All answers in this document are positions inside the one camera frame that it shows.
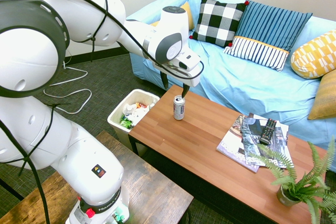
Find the silver drink can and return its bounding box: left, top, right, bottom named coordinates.
left=173, top=95, right=186, bottom=121

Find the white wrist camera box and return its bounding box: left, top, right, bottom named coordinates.
left=176, top=52, right=202, bottom=72

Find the green snack wrapper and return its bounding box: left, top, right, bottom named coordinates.
left=120, top=115, right=134, bottom=130

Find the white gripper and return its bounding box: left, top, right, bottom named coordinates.
left=156, top=62, right=202, bottom=99

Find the plain yellow pillow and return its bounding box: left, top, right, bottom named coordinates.
left=149, top=1, right=195, bottom=31

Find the pale magazine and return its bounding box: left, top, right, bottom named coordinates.
left=248, top=113, right=290, bottom=142

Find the grey plant pot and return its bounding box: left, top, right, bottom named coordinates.
left=276, top=184, right=302, bottom=207

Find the dark cover magazine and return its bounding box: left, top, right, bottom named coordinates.
left=241, top=117, right=294, bottom=169

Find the white crumpled paper trash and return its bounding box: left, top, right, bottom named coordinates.
left=122, top=102, right=145, bottom=126

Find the rustic dark wood table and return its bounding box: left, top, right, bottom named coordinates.
left=0, top=131, right=194, bottom=224

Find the black remote control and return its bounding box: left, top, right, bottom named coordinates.
left=259, top=119, right=278, bottom=146

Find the green fern plant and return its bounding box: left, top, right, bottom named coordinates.
left=249, top=134, right=336, bottom=224

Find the wooden coffee table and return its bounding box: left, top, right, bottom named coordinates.
left=128, top=84, right=329, bottom=224

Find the mustard woven pillow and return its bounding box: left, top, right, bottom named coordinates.
left=307, top=69, right=336, bottom=121

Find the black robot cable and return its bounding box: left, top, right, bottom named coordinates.
left=0, top=0, right=205, bottom=224

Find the black stand leg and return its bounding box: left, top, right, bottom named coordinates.
left=0, top=178, right=25, bottom=201

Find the yellow white patterned pillow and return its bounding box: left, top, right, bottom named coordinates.
left=290, top=28, right=336, bottom=79

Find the light blue covered sofa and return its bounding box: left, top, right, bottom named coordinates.
left=125, top=0, right=336, bottom=173

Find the black white checkered pillow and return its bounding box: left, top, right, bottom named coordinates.
left=188, top=0, right=249, bottom=48

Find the white floor cable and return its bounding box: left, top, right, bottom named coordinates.
left=43, top=58, right=93, bottom=115

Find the blue striped pillow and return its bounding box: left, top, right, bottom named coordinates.
left=223, top=0, right=313, bottom=73

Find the stack of magazines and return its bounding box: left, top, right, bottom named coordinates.
left=216, top=115, right=261, bottom=174

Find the white plastic trash bin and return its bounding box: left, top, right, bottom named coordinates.
left=107, top=89, right=161, bottom=156

